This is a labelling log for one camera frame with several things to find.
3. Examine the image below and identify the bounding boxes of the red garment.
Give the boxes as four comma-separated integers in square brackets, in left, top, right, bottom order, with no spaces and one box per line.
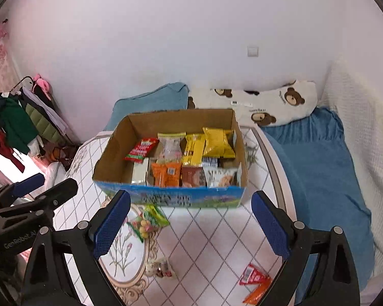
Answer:
[0,127,25,174]

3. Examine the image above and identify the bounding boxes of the large yellow black packet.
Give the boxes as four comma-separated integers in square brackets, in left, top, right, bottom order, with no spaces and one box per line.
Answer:
[181,133,218,168]

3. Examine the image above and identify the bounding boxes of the small mushroom print packet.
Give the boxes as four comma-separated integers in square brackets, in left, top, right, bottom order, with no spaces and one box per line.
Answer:
[146,257,173,278]

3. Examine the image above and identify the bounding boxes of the bear print pillow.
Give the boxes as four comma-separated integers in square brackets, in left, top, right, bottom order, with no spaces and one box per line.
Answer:
[188,80,317,126]

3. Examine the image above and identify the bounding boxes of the long red snack packet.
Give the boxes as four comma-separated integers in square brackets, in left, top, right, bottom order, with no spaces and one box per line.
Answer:
[124,138,158,163]

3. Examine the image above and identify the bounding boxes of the pink plush toy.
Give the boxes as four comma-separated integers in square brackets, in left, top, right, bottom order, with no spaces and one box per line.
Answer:
[32,74,51,92]

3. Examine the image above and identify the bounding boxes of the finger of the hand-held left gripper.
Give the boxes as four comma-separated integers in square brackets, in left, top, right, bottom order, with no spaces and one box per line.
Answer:
[0,178,79,222]
[0,173,46,210]

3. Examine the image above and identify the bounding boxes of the long white snack packet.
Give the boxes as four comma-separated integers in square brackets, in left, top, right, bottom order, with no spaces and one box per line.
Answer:
[131,158,150,185]

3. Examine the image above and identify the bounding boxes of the orange snack packet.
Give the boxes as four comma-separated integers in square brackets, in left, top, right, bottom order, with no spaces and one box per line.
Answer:
[243,276,272,305]
[151,162,182,188]

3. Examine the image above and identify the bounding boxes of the floral quilted mat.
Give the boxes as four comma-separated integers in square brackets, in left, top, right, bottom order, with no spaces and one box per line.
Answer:
[53,127,297,306]

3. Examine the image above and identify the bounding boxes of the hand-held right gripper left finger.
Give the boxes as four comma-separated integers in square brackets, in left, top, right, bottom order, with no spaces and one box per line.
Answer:
[21,189,131,306]

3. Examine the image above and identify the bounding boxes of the printed cardboard box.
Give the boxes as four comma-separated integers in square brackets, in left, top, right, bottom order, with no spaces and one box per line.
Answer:
[92,108,249,209]

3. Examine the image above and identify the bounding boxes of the clear nut packet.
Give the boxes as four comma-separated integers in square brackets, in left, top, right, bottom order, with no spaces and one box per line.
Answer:
[204,167,238,188]

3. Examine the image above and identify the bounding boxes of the black clothes rack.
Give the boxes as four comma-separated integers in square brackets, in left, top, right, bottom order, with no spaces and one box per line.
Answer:
[6,76,74,147]

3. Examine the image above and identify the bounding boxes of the brown snack packet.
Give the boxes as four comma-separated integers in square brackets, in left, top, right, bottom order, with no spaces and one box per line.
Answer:
[180,166,208,188]

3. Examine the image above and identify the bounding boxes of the blue bed sheet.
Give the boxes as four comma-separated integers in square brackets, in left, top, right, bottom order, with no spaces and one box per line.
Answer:
[260,107,375,294]

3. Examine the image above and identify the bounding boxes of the white textured blanket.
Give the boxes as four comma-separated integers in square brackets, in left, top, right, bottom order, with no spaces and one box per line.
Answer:
[319,58,383,278]

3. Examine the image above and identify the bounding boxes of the olive puffer vest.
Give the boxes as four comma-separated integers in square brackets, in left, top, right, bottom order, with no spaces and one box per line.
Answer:
[22,100,62,144]

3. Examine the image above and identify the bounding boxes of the small red packet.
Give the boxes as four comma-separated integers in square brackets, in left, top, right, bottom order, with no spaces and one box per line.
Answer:
[239,263,269,286]

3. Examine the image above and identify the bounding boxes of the yellow snack packet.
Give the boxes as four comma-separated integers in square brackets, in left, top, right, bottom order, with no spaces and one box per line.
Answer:
[202,127,236,159]

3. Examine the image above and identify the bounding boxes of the light purple garment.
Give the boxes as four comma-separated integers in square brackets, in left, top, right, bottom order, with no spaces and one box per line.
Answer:
[24,86,67,136]

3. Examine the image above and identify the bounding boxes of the blue towel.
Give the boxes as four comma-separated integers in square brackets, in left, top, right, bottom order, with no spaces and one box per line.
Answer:
[103,82,189,131]

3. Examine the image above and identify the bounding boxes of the green candy packet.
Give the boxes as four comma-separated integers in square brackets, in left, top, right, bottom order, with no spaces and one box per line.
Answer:
[127,204,170,243]

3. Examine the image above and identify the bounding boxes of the clear bread packet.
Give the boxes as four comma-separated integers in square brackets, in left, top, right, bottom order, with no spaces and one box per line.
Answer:
[157,132,186,161]

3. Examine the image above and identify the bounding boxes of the brown bag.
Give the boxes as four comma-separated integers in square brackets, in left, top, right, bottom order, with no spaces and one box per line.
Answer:
[48,145,80,166]

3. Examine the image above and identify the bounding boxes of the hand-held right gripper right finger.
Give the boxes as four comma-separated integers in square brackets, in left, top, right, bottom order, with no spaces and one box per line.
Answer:
[251,190,361,306]

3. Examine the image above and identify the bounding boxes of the green jacket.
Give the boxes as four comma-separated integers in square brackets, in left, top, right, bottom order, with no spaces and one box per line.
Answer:
[0,97,39,155]

